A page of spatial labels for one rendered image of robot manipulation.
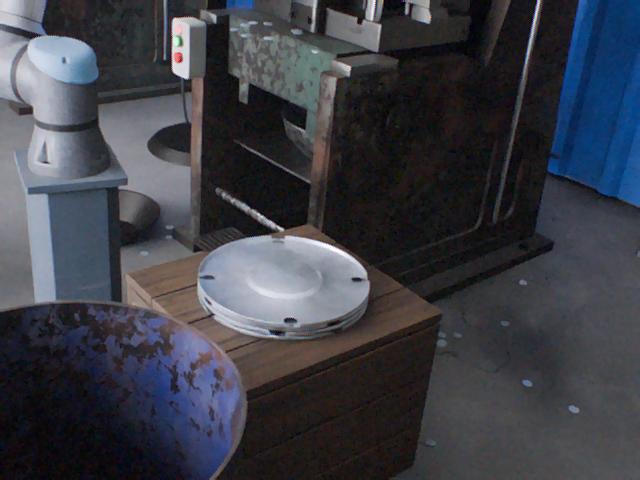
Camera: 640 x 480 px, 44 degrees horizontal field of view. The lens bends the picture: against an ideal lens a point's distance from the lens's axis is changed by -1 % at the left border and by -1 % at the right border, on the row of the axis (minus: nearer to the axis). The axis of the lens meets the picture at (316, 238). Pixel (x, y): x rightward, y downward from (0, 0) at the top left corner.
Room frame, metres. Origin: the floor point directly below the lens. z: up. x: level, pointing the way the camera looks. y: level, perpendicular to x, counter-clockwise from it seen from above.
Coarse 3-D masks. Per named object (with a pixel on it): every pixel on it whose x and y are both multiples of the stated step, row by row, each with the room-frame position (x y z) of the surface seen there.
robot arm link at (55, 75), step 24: (24, 48) 1.39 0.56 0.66; (48, 48) 1.36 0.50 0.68; (72, 48) 1.39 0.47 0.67; (24, 72) 1.35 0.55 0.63; (48, 72) 1.33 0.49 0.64; (72, 72) 1.34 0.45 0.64; (96, 72) 1.40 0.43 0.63; (24, 96) 1.36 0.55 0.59; (48, 96) 1.33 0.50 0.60; (72, 96) 1.34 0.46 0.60; (96, 96) 1.39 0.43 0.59; (48, 120) 1.33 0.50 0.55; (72, 120) 1.34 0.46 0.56
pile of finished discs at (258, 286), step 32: (224, 256) 1.21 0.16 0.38; (256, 256) 1.22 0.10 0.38; (288, 256) 1.23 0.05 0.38; (320, 256) 1.24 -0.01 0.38; (224, 288) 1.10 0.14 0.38; (256, 288) 1.11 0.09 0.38; (288, 288) 1.11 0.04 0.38; (320, 288) 1.13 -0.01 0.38; (352, 288) 1.14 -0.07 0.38; (224, 320) 1.05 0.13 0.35; (256, 320) 1.01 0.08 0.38; (288, 320) 1.04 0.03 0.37; (320, 320) 1.04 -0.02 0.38; (352, 320) 1.07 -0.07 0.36
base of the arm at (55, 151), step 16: (48, 128) 1.33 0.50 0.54; (64, 128) 1.33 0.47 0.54; (80, 128) 1.34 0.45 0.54; (96, 128) 1.38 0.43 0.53; (32, 144) 1.35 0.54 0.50; (48, 144) 1.33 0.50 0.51; (64, 144) 1.33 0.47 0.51; (80, 144) 1.34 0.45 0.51; (96, 144) 1.37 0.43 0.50; (32, 160) 1.33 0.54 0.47; (48, 160) 1.33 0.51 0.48; (64, 160) 1.32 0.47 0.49; (80, 160) 1.33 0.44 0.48; (96, 160) 1.35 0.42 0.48; (48, 176) 1.31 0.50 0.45; (64, 176) 1.31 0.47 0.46; (80, 176) 1.32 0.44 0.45
